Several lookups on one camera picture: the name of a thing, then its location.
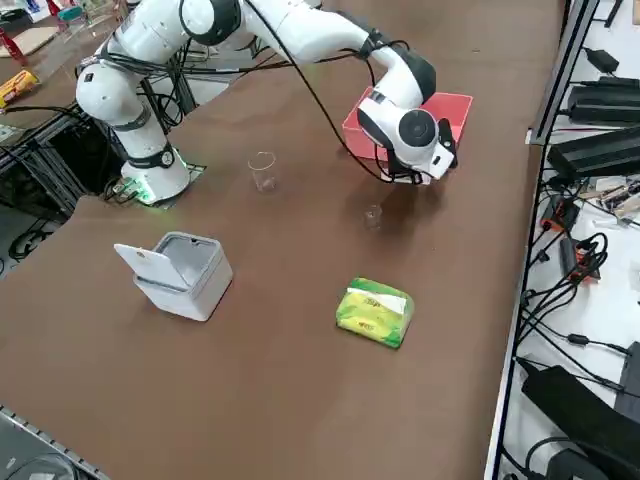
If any green tissue pack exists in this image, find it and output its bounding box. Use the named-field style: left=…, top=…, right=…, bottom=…
left=335, top=277, right=416, bottom=350

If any white flip-lid trash bin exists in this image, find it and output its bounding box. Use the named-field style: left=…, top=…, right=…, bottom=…
left=113, top=230, right=235, bottom=323

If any pink plastic container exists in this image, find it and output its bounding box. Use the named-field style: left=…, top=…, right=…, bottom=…
left=342, top=85, right=474, bottom=162

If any large black power brick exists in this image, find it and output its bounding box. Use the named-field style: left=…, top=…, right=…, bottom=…
left=546, top=127, right=640, bottom=180
left=567, top=75, right=640, bottom=127

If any small black power adapter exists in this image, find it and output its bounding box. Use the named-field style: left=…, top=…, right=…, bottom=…
left=583, top=47, right=621, bottom=74

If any yellow red snack pack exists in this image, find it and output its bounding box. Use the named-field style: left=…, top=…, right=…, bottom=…
left=0, top=69, right=40, bottom=109

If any brown cardboard sheet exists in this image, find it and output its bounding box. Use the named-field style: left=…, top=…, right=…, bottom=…
left=9, top=23, right=62, bottom=57

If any red stool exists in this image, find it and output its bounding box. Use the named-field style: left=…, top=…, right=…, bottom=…
left=0, top=27, right=30, bottom=67

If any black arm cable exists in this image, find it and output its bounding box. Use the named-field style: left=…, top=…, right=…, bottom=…
left=244, top=0, right=426, bottom=185

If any aluminium profile post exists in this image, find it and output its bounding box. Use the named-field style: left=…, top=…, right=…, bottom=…
left=524, top=0, right=601, bottom=147

